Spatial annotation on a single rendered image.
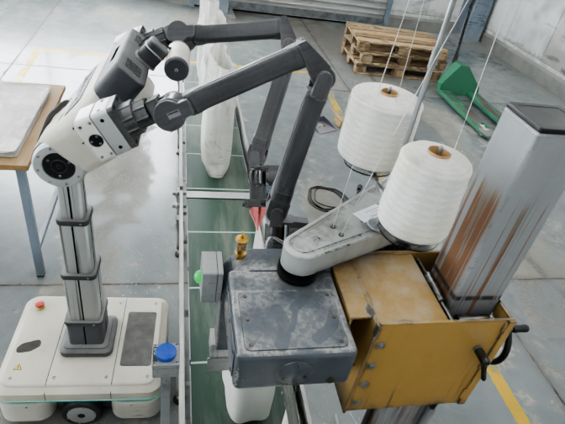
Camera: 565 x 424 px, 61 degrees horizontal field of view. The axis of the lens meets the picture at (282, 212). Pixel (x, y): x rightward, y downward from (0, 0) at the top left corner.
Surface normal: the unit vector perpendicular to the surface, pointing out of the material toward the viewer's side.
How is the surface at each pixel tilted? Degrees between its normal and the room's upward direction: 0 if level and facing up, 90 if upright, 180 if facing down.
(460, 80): 75
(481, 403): 0
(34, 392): 31
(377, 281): 0
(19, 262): 0
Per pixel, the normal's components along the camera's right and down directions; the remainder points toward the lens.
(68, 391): 0.19, -0.38
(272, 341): 0.15, -0.80
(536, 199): 0.17, 0.60
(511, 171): -0.97, -0.02
